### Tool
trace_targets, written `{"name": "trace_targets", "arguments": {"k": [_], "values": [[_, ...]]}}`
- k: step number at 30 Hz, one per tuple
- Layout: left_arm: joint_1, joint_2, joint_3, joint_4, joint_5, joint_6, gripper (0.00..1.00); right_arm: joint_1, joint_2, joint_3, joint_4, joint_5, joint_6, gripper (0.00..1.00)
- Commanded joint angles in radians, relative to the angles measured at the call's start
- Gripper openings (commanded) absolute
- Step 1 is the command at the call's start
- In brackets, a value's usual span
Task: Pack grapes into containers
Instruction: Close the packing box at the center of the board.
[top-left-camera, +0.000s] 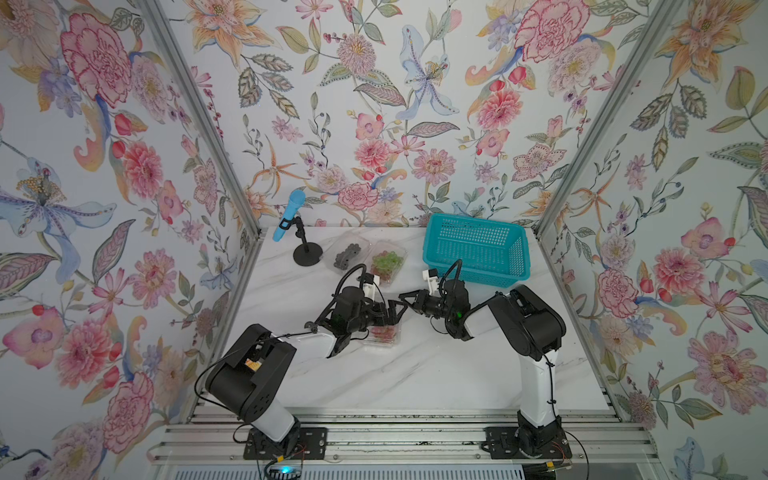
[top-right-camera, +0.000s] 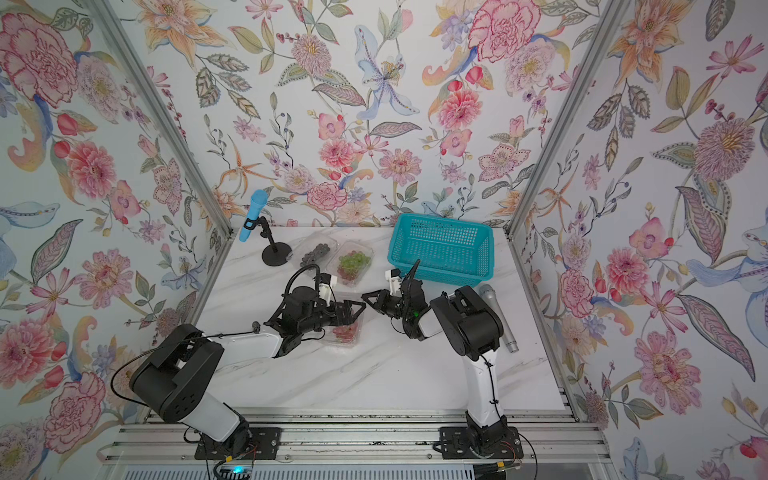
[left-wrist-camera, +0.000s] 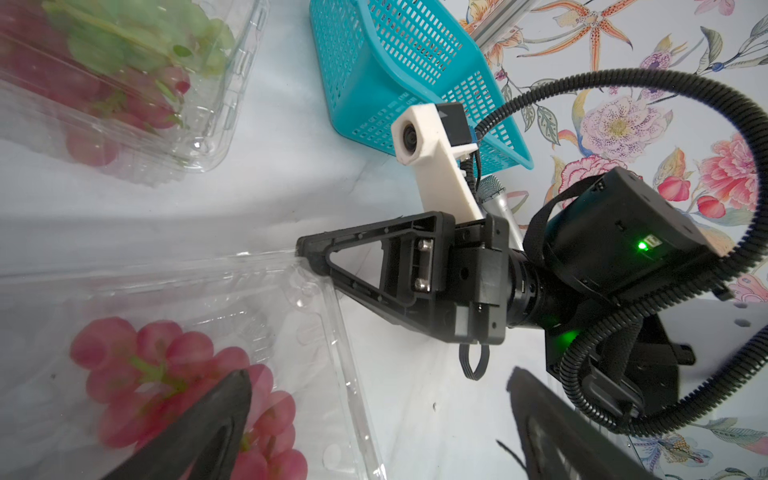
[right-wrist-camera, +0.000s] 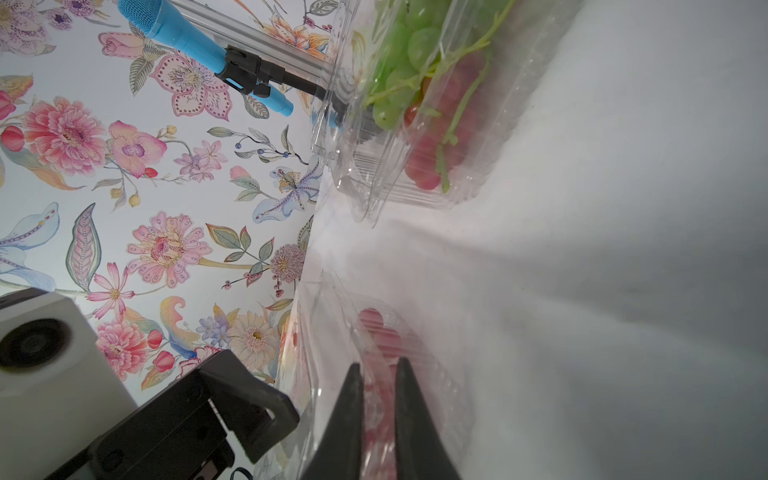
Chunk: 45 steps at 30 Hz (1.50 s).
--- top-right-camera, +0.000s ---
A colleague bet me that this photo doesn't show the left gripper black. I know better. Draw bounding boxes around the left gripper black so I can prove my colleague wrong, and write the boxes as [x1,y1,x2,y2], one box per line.
[297,297,365,335]

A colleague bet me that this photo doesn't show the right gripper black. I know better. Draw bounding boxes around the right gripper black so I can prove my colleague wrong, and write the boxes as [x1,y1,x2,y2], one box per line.
[363,291,415,323]

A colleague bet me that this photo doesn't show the red grape bunch back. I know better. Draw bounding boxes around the red grape bunch back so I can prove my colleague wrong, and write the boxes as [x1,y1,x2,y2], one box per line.
[332,324,359,344]

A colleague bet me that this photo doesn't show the red grape bunch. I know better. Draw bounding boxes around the red grape bunch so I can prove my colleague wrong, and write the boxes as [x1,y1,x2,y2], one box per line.
[337,266,359,286]
[332,324,359,344]

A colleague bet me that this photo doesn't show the clear clamshell container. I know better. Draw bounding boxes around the clear clamshell container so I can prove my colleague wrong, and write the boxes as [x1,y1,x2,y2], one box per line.
[321,315,364,347]
[289,233,339,270]
[326,240,374,288]

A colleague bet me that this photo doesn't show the red grape bunch front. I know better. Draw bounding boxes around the red grape bunch front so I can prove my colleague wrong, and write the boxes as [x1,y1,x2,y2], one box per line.
[337,266,359,286]

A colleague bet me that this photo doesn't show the green grape bunch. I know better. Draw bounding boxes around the green grape bunch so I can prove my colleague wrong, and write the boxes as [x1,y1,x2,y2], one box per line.
[339,251,371,272]

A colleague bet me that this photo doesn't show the black grape bunch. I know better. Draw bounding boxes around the black grape bunch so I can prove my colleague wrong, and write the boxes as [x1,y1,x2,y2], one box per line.
[300,243,331,267]

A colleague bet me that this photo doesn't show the teal plastic mesh basket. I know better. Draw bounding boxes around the teal plastic mesh basket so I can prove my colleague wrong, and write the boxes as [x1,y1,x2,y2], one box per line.
[388,213,495,287]

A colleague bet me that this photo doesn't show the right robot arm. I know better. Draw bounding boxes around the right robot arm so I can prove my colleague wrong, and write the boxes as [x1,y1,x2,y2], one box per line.
[361,264,520,459]

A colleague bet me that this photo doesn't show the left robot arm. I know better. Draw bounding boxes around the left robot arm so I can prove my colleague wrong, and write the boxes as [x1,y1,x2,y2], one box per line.
[129,264,366,455]

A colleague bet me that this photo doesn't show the black microphone stand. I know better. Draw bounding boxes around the black microphone stand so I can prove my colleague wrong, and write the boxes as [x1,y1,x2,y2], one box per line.
[238,216,292,267]

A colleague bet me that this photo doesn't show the grey microphone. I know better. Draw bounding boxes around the grey microphone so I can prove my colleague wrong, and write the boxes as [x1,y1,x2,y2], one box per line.
[479,283,519,353]

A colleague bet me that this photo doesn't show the blue microphone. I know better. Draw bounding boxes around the blue microphone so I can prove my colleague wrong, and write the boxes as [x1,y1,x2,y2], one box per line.
[238,190,269,243]

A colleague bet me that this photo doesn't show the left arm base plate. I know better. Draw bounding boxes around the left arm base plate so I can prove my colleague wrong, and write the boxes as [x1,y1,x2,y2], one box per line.
[194,427,283,461]

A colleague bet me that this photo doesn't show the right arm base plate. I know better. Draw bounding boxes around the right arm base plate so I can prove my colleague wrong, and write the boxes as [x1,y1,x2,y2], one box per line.
[433,424,525,461]

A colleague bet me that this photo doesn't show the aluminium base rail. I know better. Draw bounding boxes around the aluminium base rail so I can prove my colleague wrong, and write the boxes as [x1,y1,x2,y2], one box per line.
[97,408,611,465]

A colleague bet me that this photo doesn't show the right aluminium frame post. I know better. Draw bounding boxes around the right aluminium frame post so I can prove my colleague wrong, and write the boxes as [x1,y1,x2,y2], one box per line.
[507,1,628,242]

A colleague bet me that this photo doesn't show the aluminium frame post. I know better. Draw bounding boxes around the aluminium frame post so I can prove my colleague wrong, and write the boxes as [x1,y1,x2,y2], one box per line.
[507,1,628,242]
[84,0,233,241]

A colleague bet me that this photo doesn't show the left aluminium frame post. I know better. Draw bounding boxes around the left aluminium frame post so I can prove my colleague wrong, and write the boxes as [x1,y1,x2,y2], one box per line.
[84,0,233,241]

